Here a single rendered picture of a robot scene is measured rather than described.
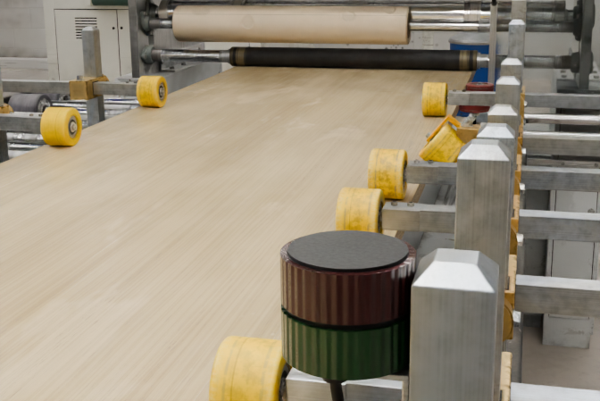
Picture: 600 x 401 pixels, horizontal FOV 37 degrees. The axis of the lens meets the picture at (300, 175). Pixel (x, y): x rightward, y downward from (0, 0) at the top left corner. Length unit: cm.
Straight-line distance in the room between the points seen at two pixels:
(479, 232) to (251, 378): 23
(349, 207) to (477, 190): 58
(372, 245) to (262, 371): 35
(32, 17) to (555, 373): 855
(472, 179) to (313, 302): 27
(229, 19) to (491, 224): 250
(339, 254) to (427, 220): 82
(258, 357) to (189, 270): 44
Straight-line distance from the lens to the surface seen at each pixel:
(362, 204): 120
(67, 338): 100
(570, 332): 317
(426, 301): 39
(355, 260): 39
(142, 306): 106
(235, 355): 75
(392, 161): 144
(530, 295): 96
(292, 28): 303
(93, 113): 249
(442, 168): 144
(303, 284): 38
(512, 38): 212
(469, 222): 64
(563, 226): 120
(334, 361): 39
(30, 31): 1073
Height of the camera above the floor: 130
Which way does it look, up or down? 14 degrees down
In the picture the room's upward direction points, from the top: 1 degrees counter-clockwise
